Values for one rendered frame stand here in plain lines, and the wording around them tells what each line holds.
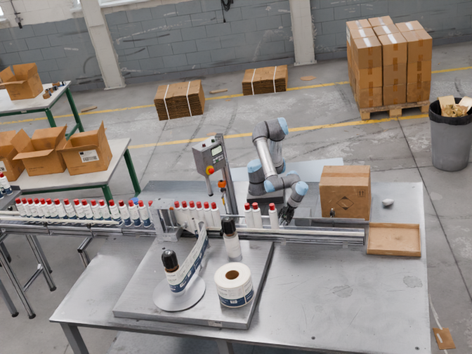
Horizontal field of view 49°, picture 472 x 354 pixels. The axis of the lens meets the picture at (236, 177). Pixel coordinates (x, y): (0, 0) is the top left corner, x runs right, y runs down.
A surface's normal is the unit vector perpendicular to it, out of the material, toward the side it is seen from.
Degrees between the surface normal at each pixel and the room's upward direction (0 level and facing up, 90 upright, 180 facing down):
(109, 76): 90
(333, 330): 0
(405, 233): 0
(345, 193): 90
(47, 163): 90
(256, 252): 0
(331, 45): 90
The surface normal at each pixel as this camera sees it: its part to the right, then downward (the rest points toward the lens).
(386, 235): -0.16, -0.84
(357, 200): -0.26, 0.54
